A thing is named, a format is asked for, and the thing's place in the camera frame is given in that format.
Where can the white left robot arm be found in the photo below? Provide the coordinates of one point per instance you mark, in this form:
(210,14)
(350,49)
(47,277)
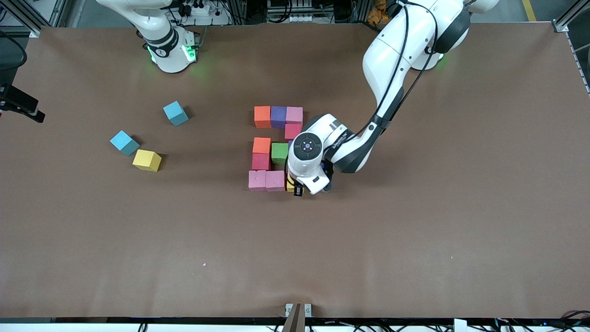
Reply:
(396,55)

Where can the purple foam cube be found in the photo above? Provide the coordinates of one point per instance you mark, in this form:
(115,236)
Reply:
(278,116)

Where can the orange foam cube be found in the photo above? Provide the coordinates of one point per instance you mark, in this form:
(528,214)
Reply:
(262,116)
(262,145)

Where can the brown table cover sheet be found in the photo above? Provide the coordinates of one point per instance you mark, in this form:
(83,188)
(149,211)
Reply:
(295,276)

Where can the bag of orange items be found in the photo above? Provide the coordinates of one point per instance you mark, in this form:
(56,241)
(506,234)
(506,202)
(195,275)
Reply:
(375,14)

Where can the pink foam cube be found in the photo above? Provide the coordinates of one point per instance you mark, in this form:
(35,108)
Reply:
(294,115)
(275,180)
(257,180)

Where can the green foam cube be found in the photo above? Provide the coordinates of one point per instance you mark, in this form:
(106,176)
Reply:
(279,153)

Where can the yellow foam cube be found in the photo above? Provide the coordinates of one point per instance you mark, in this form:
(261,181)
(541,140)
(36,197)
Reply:
(147,160)
(290,184)

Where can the small metal mount bracket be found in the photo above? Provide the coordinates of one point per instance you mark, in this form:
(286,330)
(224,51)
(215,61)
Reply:
(289,308)

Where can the grey electronics unit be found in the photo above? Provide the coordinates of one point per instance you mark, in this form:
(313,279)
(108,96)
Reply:
(290,7)

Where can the brown mount bar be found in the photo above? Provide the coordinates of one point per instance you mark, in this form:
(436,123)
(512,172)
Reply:
(295,320)

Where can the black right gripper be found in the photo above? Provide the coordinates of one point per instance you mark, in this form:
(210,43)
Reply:
(19,99)

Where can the light blue foam cube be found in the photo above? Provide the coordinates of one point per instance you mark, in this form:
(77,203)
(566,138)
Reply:
(124,142)
(175,113)

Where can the white power strip with plugs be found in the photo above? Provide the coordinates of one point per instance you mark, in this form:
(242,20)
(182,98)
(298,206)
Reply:
(200,10)

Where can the small white box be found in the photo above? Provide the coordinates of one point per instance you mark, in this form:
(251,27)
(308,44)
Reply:
(460,326)

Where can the red foam cube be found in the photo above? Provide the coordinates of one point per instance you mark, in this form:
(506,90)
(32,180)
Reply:
(261,162)
(291,131)

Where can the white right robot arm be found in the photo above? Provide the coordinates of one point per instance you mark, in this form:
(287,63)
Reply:
(170,50)

